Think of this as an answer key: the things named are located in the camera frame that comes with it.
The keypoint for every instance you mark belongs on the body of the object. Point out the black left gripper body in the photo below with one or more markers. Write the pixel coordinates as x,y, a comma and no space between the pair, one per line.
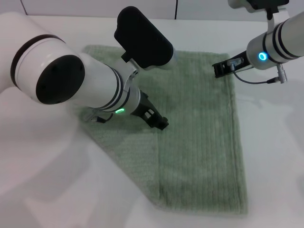
142,104

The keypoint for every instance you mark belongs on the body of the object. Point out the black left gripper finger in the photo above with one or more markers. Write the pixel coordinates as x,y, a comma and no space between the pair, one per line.
149,120
158,115

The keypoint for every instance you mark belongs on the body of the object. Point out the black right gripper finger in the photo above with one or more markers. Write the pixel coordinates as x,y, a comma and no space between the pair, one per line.
222,71
221,64

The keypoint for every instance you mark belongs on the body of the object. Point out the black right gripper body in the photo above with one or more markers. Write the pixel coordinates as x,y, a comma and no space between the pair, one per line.
242,55

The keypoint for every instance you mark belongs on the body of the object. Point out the green ribbed towel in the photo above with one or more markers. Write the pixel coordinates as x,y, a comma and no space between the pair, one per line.
194,123

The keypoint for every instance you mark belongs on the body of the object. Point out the silver cylindrical connector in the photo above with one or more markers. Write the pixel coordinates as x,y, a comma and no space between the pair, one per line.
281,71

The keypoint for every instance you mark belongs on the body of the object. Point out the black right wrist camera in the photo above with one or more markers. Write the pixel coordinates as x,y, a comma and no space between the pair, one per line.
261,3

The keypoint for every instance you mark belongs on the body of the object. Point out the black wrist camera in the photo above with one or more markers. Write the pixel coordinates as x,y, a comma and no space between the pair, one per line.
261,3
142,38

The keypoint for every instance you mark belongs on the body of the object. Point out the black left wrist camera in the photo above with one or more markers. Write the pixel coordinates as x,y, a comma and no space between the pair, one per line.
142,38

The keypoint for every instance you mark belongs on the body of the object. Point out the dark vertical wall strip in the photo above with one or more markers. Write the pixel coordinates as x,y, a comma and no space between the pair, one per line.
176,9

